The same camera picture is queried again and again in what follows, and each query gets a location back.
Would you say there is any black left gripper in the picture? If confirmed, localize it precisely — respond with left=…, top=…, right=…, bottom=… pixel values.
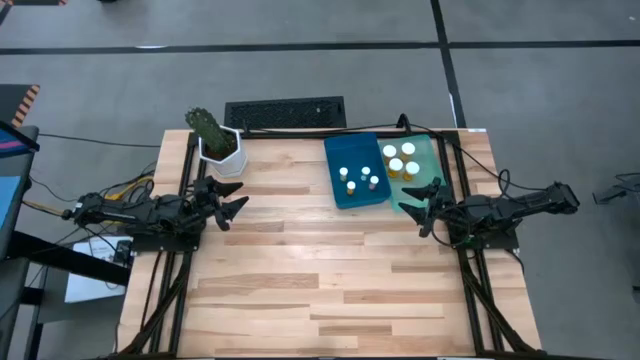
left=192, top=174, right=250, bottom=232

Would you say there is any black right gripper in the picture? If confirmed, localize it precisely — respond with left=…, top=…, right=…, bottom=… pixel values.
left=398, top=177, right=454, bottom=238

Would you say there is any teal plastic bin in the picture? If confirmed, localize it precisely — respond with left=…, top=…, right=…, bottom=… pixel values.
left=377, top=133, right=449, bottom=214

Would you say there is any blue plastic bin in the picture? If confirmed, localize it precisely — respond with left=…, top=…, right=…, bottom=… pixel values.
left=323, top=131, right=393, bottom=210

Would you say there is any white hexagonal plant pot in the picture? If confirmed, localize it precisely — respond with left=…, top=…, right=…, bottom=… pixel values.
left=198, top=124, right=248, bottom=179

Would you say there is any green cactus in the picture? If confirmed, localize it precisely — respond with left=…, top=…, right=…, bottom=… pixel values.
left=184, top=107, right=236, bottom=156

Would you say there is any black keyboard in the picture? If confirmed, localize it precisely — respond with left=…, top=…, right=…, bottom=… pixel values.
left=224, top=96, right=347, bottom=130

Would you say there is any white box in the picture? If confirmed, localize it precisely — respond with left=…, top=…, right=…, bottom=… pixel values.
left=64, top=237, right=134, bottom=304

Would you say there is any grey workstation with screens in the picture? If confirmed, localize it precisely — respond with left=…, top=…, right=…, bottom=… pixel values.
left=0, top=122, right=40, bottom=261

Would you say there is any black aluminium table frame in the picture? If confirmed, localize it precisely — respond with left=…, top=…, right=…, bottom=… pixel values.
left=117, top=127, right=544, bottom=360

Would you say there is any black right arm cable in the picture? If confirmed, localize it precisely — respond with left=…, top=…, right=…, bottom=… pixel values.
left=442, top=137, right=549, bottom=194

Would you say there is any yellow cable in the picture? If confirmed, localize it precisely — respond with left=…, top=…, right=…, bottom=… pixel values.
left=105, top=174, right=154, bottom=205

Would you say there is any black floor cable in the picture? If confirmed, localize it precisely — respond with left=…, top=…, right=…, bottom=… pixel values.
left=38, top=132, right=162, bottom=149

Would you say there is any grey floor stand with cable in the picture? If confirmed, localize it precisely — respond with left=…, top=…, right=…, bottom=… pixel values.
left=592, top=171, right=640, bottom=217

